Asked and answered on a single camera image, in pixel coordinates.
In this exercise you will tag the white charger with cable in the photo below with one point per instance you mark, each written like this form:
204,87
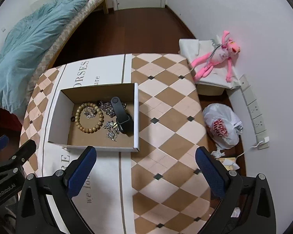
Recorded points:
264,141

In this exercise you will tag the black smart band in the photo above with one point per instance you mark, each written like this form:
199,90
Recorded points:
123,119

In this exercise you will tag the teal blue duvet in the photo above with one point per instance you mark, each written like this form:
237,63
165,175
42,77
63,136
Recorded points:
22,56

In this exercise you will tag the bed with patterned mattress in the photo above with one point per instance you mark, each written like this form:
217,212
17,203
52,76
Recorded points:
53,52

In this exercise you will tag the white cardboard box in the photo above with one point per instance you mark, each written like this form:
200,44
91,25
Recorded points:
84,116

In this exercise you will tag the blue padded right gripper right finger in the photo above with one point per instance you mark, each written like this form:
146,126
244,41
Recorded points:
223,183

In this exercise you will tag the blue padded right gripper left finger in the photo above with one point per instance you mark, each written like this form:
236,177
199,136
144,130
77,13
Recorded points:
70,181

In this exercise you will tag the wall socket strip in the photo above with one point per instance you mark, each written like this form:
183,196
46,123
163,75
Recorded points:
256,115

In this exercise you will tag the white plastic shopping bag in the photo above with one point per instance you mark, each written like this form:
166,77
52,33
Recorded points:
223,125

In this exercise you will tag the pink panther plush toy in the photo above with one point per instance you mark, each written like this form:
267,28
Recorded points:
225,51

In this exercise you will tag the yellow tissue pack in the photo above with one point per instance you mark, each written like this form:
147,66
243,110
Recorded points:
228,162

